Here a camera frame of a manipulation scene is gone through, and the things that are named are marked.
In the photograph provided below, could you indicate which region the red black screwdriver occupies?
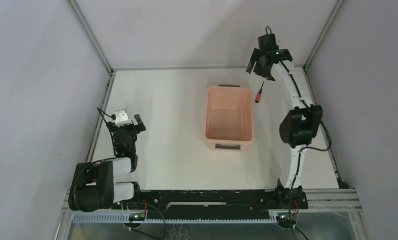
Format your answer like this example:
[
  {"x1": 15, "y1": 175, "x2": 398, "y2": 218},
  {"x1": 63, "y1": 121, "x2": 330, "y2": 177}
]
[{"x1": 255, "y1": 81, "x2": 265, "y2": 104}]

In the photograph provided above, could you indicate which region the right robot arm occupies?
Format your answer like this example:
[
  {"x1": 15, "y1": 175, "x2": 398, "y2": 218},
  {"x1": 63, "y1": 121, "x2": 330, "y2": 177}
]
[{"x1": 246, "y1": 31, "x2": 323, "y2": 208}]

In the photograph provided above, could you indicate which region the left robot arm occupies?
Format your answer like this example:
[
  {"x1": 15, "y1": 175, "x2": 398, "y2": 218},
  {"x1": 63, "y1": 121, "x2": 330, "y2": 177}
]
[{"x1": 68, "y1": 110, "x2": 146, "y2": 212}]

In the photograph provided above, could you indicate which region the pink plastic bin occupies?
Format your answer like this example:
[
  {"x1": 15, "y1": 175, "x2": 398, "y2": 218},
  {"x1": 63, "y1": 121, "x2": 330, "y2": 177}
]
[{"x1": 203, "y1": 85, "x2": 255, "y2": 151}]

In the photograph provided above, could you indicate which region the left circuit board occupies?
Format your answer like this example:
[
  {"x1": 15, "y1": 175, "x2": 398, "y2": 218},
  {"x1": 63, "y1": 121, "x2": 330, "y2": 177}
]
[{"x1": 128, "y1": 213, "x2": 146, "y2": 222}]

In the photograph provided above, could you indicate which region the circuit board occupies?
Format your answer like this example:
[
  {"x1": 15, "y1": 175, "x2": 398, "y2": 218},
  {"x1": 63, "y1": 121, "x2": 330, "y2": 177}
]
[
  {"x1": 277, "y1": 212, "x2": 297, "y2": 222},
  {"x1": 128, "y1": 213, "x2": 146, "y2": 222}
]

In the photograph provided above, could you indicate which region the right circuit board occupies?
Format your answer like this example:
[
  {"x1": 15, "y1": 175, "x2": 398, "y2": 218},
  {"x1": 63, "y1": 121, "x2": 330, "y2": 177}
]
[{"x1": 277, "y1": 212, "x2": 297, "y2": 222}]

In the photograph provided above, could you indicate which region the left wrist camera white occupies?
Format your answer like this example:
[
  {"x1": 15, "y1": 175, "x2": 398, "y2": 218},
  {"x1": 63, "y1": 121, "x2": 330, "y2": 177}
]
[{"x1": 114, "y1": 109, "x2": 132, "y2": 127}]

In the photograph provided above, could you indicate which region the left wrist cable black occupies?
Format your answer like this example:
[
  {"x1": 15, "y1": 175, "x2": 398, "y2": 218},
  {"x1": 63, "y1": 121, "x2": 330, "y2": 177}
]
[{"x1": 96, "y1": 107, "x2": 116, "y2": 131}]

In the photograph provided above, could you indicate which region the aluminium frame back rail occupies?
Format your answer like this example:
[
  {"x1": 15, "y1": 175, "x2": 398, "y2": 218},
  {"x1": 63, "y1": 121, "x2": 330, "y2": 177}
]
[{"x1": 112, "y1": 64, "x2": 305, "y2": 72}]

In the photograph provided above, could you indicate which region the aluminium frame rail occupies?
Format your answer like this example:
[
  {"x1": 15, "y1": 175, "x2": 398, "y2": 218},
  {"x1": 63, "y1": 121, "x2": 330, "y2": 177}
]
[
  {"x1": 85, "y1": 71, "x2": 116, "y2": 163},
  {"x1": 112, "y1": 64, "x2": 305, "y2": 72},
  {"x1": 303, "y1": 67, "x2": 347, "y2": 190}
]

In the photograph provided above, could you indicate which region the aluminium frame left rail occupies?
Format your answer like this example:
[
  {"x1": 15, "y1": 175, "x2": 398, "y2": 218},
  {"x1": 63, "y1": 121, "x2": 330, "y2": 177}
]
[{"x1": 85, "y1": 71, "x2": 116, "y2": 163}]

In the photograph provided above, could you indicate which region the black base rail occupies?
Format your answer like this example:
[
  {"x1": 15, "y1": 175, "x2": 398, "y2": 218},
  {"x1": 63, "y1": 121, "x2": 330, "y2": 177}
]
[{"x1": 121, "y1": 185, "x2": 309, "y2": 220}]

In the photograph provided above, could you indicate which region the grey cable duct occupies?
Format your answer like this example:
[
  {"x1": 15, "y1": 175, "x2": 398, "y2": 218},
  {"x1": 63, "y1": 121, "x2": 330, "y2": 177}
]
[{"x1": 72, "y1": 212, "x2": 278, "y2": 224}]

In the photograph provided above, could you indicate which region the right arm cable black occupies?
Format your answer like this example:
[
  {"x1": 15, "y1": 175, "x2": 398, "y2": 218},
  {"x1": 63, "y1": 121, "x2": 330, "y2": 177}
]
[{"x1": 265, "y1": 25, "x2": 333, "y2": 240}]

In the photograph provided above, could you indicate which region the aluminium frame right rail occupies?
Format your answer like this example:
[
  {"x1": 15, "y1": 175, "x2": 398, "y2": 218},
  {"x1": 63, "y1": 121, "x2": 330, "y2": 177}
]
[{"x1": 303, "y1": 67, "x2": 347, "y2": 190}]

